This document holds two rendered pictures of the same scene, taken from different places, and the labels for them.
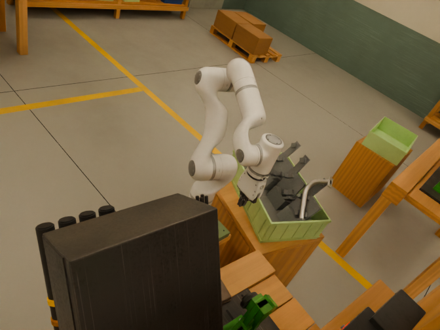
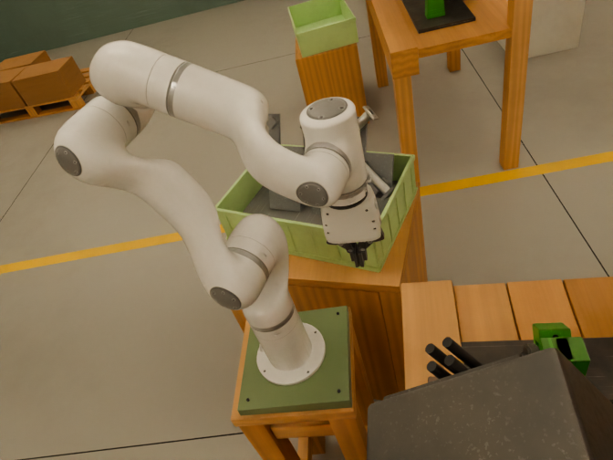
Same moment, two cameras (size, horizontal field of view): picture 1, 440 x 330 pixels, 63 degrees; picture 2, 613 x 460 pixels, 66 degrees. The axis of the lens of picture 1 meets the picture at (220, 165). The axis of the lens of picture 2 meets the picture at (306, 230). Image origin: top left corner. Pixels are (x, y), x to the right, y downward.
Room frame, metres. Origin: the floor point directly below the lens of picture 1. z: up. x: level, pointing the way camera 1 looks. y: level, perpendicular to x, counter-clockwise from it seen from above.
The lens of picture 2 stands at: (0.53, 0.15, 1.96)
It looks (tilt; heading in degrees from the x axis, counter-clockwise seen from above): 42 degrees down; 340
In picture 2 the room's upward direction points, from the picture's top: 17 degrees counter-clockwise
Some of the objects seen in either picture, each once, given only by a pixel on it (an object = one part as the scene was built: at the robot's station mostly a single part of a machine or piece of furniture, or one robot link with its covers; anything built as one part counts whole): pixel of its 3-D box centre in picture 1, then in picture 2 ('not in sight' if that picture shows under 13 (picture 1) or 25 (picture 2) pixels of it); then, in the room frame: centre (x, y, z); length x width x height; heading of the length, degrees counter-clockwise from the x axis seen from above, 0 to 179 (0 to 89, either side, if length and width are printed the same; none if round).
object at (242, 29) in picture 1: (247, 35); (40, 82); (6.80, 0.42, 0.22); 1.20 x 0.81 x 0.44; 54
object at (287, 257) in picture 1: (241, 241); (337, 292); (1.76, -0.35, 0.39); 0.68 x 0.52 x 0.79; 42
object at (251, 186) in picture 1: (252, 182); (349, 213); (1.09, -0.14, 1.41); 0.10 x 0.07 x 0.11; 52
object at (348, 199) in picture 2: (258, 170); (344, 185); (1.09, -0.14, 1.47); 0.09 x 0.08 x 0.03; 52
